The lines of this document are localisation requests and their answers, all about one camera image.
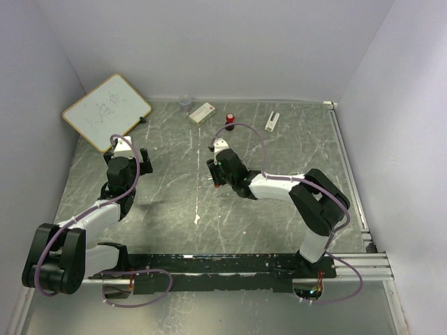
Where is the white clip tool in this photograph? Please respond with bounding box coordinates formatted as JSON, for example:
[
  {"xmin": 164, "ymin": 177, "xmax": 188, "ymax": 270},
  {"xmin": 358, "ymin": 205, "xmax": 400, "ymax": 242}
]
[{"xmin": 265, "ymin": 111, "xmax": 280, "ymax": 133}]

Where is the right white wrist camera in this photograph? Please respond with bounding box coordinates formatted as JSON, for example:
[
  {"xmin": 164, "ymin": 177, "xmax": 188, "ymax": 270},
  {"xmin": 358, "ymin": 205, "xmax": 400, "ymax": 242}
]
[{"xmin": 208, "ymin": 138, "xmax": 229, "ymax": 154}]

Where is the white green staples box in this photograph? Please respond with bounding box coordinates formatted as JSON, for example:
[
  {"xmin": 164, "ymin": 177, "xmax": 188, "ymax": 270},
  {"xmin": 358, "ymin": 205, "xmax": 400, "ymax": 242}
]
[{"xmin": 189, "ymin": 103, "xmax": 216, "ymax": 126}]

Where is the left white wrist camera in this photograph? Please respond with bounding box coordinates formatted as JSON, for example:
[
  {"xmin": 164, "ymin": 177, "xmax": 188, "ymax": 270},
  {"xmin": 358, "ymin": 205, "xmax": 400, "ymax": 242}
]
[{"xmin": 112, "ymin": 137, "xmax": 135, "ymax": 159}]

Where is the aluminium frame rail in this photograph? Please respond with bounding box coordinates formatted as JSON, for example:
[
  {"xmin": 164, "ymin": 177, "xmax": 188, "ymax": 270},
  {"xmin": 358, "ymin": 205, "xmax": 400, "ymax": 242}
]
[{"xmin": 323, "ymin": 101, "xmax": 394, "ymax": 281}]

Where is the clear cup of paperclips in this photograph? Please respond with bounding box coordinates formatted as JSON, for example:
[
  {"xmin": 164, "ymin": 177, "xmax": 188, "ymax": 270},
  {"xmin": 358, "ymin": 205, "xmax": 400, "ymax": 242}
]
[{"xmin": 178, "ymin": 95, "xmax": 192, "ymax": 112}]

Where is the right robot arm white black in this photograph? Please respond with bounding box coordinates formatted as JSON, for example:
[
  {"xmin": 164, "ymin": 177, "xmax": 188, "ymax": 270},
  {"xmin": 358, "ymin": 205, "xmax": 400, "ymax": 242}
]
[{"xmin": 207, "ymin": 145, "xmax": 350, "ymax": 278}]

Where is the red black stamp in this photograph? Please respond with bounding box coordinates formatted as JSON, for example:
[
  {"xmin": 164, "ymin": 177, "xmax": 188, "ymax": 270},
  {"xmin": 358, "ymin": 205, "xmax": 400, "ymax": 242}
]
[{"xmin": 225, "ymin": 113, "xmax": 235, "ymax": 131}]

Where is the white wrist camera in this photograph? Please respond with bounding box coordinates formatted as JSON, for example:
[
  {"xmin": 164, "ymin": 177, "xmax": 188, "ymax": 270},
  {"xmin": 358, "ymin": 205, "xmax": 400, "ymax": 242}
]
[
  {"xmin": 208, "ymin": 138, "xmax": 229, "ymax": 154},
  {"xmin": 112, "ymin": 137, "xmax": 135, "ymax": 159}
]

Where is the small whiteboard yellow frame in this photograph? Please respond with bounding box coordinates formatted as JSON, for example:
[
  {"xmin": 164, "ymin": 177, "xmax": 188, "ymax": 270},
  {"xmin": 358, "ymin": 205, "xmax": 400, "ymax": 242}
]
[{"xmin": 62, "ymin": 73, "xmax": 152, "ymax": 152}]

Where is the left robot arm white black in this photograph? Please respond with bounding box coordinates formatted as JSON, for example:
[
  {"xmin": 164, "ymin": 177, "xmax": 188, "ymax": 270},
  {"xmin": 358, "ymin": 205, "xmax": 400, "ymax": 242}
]
[{"xmin": 22, "ymin": 148, "xmax": 153, "ymax": 295}]

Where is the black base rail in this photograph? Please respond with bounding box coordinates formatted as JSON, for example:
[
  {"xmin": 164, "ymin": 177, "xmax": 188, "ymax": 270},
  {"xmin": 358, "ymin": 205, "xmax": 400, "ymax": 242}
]
[{"xmin": 87, "ymin": 252, "xmax": 338, "ymax": 296}]

